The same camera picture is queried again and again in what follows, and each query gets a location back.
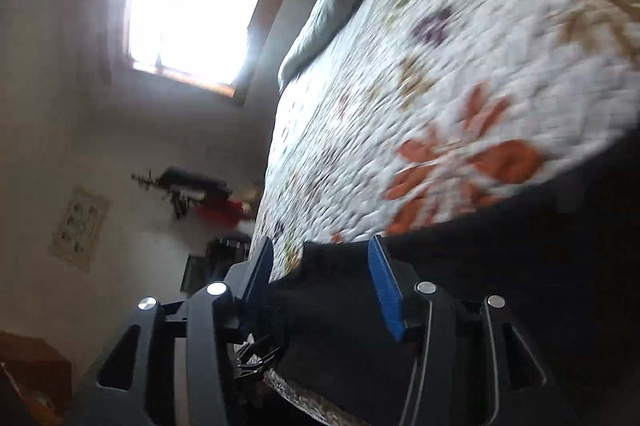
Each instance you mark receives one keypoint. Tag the black pants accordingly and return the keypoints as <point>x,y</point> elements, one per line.
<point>450,295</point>

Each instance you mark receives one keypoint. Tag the wooden framed window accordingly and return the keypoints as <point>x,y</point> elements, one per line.
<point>213,45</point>

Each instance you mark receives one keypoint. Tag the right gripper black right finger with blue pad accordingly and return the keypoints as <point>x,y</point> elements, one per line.
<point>395,285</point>

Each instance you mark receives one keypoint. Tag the framed wall picture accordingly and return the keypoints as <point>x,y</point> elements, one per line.
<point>75,237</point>

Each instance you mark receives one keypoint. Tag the floral quilted bedspread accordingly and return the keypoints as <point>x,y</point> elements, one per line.
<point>493,145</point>

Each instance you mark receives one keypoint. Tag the black chair with clothes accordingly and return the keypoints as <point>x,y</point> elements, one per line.
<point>219,256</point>

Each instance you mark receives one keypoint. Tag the wooden coat rack with clothes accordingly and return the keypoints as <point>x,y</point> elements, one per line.
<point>210,198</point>

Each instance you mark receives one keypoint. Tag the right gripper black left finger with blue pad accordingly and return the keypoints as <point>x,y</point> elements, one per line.
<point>248,282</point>

